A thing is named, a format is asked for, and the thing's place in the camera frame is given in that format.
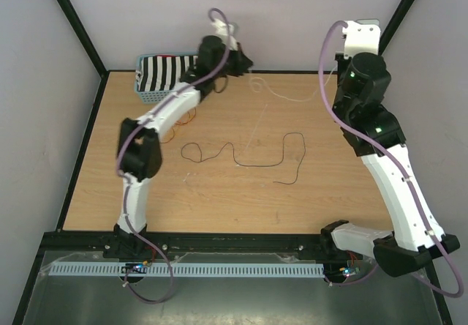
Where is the black enclosure frame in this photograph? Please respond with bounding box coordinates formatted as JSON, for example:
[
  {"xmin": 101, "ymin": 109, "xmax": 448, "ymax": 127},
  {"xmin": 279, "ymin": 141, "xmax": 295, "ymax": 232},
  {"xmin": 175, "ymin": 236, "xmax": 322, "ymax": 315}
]
[{"xmin": 10, "ymin": 0, "xmax": 454, "ymax": 325}]

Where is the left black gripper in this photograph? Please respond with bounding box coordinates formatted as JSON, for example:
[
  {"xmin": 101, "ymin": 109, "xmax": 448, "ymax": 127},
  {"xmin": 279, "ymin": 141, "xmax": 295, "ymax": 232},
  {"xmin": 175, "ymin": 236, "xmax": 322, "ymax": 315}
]
[{"xmin": 213, "ymin": 42, "xmax": 253, "ymax": 80}]

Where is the white wire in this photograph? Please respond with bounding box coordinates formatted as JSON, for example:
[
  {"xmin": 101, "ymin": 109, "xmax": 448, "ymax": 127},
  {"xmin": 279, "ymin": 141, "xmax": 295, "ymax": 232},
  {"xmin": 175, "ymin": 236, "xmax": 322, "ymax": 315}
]
[{"xmin": 249, "ymin": 67, "xmax": 339, "ymax": 102}]

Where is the purple cable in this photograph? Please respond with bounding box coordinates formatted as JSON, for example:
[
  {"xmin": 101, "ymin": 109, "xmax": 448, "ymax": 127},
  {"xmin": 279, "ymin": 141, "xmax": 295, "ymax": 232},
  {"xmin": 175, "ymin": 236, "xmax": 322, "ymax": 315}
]
[
  {"xmin": 317, "ymin": 20, "xmax": 465, "ymax": 299},
  {"xmin": 116, "ymin": 7, "xmax": 235, "ymax": 304}
]

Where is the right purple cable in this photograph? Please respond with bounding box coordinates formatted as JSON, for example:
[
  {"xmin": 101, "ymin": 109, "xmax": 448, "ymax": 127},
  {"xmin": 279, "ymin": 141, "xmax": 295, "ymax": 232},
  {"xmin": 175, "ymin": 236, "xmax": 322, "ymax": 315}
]
[{"xmin": 317, "ymin": 20, "xmax": 465, "ymax": 299}]

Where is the light blue plastic basket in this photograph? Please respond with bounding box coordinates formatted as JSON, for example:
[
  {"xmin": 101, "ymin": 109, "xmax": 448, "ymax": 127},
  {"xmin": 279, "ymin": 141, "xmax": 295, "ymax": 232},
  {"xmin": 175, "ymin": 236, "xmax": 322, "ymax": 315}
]
[{"xmin": 135, "ymin": 51, "xmax": 200, "ymax": 105}]

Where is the light blue slotted cable duct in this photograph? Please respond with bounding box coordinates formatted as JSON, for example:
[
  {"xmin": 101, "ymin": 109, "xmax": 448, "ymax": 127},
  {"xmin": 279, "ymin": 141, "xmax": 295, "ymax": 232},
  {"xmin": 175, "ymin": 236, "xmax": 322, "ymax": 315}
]
[{"xmin": 48, "ymin": 261, "xmax": 323, "ymax": 278}]

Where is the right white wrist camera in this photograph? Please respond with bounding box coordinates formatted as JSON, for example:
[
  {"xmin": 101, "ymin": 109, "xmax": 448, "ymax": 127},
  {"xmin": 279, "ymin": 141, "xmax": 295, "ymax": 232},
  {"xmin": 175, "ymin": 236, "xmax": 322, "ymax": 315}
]
[{"xmin": 342, "ymin": 19, "xmax": 381, "ymax": 59}]

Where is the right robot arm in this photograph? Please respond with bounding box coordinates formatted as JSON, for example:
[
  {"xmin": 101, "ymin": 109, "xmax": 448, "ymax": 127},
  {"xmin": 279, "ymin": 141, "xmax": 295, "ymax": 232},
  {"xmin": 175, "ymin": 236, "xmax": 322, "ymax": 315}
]
[{"xmin": 320, "ymin": 52, "xmax": 460, "ymax": 277}]

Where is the white zip tie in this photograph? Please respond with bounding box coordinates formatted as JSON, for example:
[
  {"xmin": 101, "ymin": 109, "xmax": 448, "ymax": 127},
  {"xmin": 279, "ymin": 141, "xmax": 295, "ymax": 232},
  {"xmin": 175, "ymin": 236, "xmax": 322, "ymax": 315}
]
[{"xmin": 241, "ymin": 103, "xmax": 268, "ymax": 154}]

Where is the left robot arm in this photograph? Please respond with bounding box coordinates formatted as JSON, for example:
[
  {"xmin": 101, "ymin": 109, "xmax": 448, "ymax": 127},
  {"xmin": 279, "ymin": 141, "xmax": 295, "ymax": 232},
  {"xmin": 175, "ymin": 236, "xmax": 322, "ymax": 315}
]
[{"xmin": 116, "ymin": 35, "xmax": 253, "ymax": 258}]

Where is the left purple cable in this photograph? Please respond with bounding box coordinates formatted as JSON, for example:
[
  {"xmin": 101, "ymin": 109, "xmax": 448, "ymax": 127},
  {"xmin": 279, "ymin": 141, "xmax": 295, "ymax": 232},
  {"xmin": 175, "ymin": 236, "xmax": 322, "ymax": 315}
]
[{"xmin": 116, "ymin": 7, "xmax": 235, "ymax": 304}]

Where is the black white striped cloth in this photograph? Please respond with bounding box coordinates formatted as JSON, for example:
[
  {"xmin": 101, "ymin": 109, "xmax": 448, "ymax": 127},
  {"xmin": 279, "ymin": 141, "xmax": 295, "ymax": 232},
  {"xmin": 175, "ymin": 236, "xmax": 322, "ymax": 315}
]
[{"xmin": 135, "ymin": 54, "xmax": 200, "ymax": 94}]

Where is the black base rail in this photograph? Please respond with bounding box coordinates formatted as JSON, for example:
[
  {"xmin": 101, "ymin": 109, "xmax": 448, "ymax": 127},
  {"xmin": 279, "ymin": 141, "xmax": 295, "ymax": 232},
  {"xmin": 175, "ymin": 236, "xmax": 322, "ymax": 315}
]
[{"xmin": 39, "ymin": 231, "xmax": 363, "ymax": 264}]

